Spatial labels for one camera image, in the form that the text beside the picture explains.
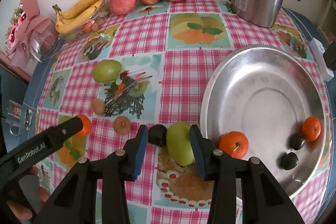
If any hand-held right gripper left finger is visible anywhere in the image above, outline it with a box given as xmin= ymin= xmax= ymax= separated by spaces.
xmin=33 ymin=124 xmax=149 ymax=224

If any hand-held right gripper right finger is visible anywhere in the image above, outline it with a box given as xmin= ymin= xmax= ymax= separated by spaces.
xmin=189 ymin=124 xmax=306 ymax=224

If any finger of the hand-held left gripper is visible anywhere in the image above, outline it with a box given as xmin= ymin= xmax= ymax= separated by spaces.
xmin=52 ymin=115 xmax=86 ymax=147

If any green apple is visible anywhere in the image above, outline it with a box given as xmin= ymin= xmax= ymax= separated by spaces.
xmin=166 ymin=122 xmax=196 ymax=167

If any dark plum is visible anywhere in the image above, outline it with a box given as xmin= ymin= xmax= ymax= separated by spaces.
xmin=148 ymin=124 xmax=168 ymax=147
xmin=292 ymin=133 xmax=306 ymax=150
xmin=281 ymin=153 xmax=299 ymax=170

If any green pear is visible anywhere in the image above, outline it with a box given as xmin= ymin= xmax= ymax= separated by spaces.
xmin=93 ymin=60 xmax=123 ymax=83

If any large steel bowl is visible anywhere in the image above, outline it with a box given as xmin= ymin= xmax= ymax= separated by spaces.
xmin=200 ymin=44 xmax=327 ymax=214

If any person's left hand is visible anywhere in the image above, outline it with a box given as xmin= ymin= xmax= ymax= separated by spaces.
xmin=7 ymin=186 xmax=51 ymax=222

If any clear acrylic stand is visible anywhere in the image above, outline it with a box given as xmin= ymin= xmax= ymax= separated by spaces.
xmin=5 ymin=99 xmax=34 ymax=136

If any yellow banana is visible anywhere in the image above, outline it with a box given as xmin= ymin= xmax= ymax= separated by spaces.
xmin=52 ymin=0 xmax=104 ymax=35
xmin=59 ymin=0 xmax=110 ymax=20

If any pink wrapped bouquet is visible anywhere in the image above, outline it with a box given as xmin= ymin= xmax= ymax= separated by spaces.
xmin=4 ymin=0 xmax=59 ymax=67

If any clear glass bowl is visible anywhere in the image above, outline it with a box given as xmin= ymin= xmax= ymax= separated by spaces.
xmin=58 ymin=4 xmax=109 ymax=42

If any white power strip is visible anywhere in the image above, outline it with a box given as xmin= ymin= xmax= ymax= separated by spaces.
xmin=308 ymin=39 xmax=332 ymax=81

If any black charger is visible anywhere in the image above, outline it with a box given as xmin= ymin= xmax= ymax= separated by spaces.
xmin=323 ymin=41 xmax=336 ymax=69

